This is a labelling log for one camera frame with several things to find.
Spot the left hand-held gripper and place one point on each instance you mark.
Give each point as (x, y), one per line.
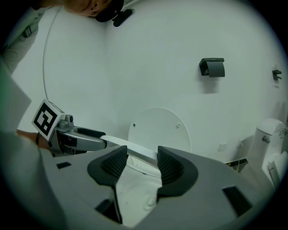
(43, 119)

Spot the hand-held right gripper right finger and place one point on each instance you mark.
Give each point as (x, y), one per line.
(202, 202)

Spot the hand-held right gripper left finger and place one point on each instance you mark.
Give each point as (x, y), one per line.
(78, 179)

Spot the white toilet with seat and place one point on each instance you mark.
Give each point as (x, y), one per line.
(135, 149)

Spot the person's left forearm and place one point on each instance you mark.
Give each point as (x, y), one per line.
(29, 135)

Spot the white toilet bowl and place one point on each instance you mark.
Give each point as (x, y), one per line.
(139, 193)

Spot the white toilet lid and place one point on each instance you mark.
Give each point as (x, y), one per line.
(157, 125)

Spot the white toilet with chrome lever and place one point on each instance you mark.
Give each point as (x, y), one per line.
(267, 146)

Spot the person's white shirt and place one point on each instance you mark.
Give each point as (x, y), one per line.
(20, 29)

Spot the person's head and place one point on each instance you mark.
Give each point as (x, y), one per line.
(85, 6)

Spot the white wall plate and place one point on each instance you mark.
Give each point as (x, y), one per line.
(222, 146)

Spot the black head camera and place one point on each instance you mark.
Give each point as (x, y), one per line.
(122, 18)

